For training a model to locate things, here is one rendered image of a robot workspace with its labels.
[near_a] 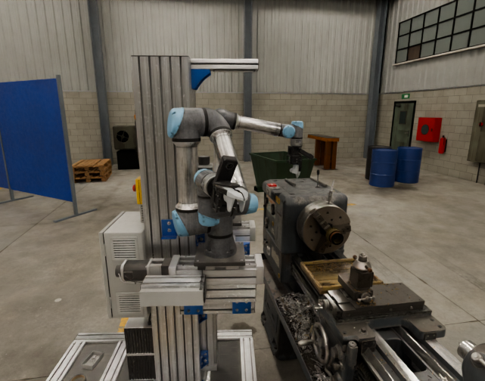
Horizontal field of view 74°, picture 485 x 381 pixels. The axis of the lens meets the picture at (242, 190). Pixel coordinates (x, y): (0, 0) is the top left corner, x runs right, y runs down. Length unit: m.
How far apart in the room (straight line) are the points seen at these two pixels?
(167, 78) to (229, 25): 10.65
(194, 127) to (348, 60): 12.19
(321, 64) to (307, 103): 1.48
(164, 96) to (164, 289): 0.84
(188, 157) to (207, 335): 1.08
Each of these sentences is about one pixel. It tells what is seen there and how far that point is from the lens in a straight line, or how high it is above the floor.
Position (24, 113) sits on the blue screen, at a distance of 7.04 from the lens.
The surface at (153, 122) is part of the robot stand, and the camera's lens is 1.56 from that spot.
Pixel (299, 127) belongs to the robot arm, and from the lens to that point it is 2.07.
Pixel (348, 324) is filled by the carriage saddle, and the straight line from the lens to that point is 1.56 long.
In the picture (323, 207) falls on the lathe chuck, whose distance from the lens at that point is 2.00.
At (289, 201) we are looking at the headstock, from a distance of 2.10.
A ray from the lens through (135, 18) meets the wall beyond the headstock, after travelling 12.12.
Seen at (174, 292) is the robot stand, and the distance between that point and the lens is 1.42.
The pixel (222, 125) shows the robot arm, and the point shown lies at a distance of 1.31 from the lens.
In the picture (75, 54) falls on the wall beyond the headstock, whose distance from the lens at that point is 12.28.
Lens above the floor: 1.79
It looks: 14 degrees down
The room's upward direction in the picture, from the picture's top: straight up
